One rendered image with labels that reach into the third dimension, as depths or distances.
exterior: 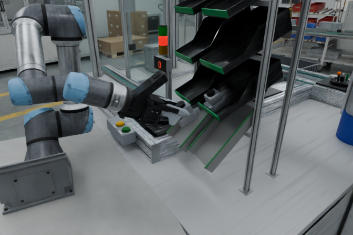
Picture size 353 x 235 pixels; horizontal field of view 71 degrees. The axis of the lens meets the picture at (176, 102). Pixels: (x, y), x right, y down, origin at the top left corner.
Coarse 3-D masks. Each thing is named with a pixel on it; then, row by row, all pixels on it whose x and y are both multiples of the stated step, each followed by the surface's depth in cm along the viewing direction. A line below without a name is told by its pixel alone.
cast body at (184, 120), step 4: (184, 100) 81; (176, 104) 79; (180, 104) 78; (184, 104) 78; (188, 104) 78; (184, 108) 77; (188, 108) 78; (196, 108) 82; (192, 112) 79; (196, 112) 82; (184, 116) 78; (188, 116) 79; (192, 116) 80; (196, 116) 81; (180, 120) 78; (184, 120) 79; (188, 120) 80; (192, 120) 80; (180, 124) 79; (184, 124) 80
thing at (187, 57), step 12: (240, 12) 86; (204, 24) 96; (216, 24) 98; (228, 24) 85; (204, 36) 98; (216, 36) 85; (180, 48) 95; (192, 48) 95; (204, 48) 91; (192, 60) 85
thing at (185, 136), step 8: (200, 112) 106; (200, 120) 103; (208, 120) 97; (176, 128) 108; (184, 128) 107; (192, 128) 104; (200, 128) 97; (176, 136) 107; (184, 136) 104; (192, 136) 97; (184, 144) 97
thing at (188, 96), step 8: (200, 64) 102; (200, 72) 103; (208, 72) 105; (216, 72) 91; (192, 80) 103; (200, 80) 103; (208, 80) 101; (216, 80) 92; (184, 88) 103; (192, 88) 101; (200, 88) 98; (208, 88) 92; (216, 88) 94; (184, 96) 98; (192, 96) 96; (200, 96) 92; (192, 104) 92
